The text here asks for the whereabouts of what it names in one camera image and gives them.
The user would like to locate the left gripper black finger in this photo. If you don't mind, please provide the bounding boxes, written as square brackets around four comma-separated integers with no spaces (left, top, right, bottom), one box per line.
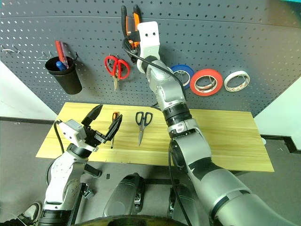
[103,114,123,143]
[81,104,103,127]

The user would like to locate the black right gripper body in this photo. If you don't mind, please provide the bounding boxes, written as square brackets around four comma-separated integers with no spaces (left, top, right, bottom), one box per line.
[128,41,142,55]

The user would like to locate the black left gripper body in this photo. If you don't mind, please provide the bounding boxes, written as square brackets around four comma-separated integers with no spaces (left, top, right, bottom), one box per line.
[83,126,108,145]

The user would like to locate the orange and black pliers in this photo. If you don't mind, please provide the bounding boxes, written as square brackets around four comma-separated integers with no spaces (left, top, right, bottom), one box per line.
[120,4,142,54]

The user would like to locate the wide red tape roll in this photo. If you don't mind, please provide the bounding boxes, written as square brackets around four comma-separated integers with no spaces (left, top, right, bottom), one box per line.
[189,68,223,97]

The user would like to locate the orange and black screwdriver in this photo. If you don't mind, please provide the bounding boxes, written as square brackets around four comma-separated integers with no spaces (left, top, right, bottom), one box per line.
[110,112,118,149]

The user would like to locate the black plastic cup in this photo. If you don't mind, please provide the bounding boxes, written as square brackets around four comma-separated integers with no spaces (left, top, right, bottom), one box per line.
[44,56,83,95]

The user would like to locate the blue tape roll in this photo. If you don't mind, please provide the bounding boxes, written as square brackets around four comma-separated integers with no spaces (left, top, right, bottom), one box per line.
[169,64,195,90]

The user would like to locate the large dark rounded robot shape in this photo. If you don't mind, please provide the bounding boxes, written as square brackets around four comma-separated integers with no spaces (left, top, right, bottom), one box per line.
[103,173,145,217]

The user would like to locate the grey perforated pegboard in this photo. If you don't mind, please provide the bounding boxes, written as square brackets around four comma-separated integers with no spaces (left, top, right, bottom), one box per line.
[0,0,301,118]

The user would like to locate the grey and white shoe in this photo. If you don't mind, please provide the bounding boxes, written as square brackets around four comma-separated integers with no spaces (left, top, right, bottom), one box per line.
[16,202,43,226]

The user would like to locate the dark round rim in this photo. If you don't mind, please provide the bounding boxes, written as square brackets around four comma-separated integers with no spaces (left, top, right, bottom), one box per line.
[77,213,212,226]

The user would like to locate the small dark rounded robot shape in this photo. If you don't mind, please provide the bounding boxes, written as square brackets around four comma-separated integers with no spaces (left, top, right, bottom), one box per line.
[168,183,210,219]

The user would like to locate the white tape roll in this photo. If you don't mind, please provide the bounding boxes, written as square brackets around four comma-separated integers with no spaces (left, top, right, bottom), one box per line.
[223,70,250,92]

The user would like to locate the white pegboard hook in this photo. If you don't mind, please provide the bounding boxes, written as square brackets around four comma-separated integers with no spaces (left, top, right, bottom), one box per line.
[1,46,21,54]

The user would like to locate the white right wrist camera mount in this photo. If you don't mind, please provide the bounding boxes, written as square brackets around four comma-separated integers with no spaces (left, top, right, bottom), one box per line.
[136,21,161,73]

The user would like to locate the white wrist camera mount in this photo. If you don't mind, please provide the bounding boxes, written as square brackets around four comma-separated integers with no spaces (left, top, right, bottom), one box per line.
[136,21,161,73]
[57,119,98,153]

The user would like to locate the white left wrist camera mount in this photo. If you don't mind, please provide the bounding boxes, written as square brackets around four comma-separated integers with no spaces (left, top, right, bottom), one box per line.
[57,119,98,153]

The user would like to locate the black-handled scissors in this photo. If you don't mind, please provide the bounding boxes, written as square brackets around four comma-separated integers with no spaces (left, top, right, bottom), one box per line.
[135,111,153,147]

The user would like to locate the black table frame beam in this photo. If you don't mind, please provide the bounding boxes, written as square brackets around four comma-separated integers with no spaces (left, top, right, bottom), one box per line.
[83,163,102,178]

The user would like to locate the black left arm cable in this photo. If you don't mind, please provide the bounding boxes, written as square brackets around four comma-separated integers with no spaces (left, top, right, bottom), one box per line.
[44,120,65,186]

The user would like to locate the red-handled scissors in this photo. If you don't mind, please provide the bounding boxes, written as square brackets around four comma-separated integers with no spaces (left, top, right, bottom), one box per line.
[104,54,131,91]

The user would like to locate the metal frame bracket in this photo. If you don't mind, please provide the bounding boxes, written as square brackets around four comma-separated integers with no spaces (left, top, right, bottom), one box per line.
[79,182,95,200]

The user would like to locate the silver wire pegboard hook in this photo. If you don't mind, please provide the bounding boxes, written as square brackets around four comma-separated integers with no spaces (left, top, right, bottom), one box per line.
[36,51,54,62]

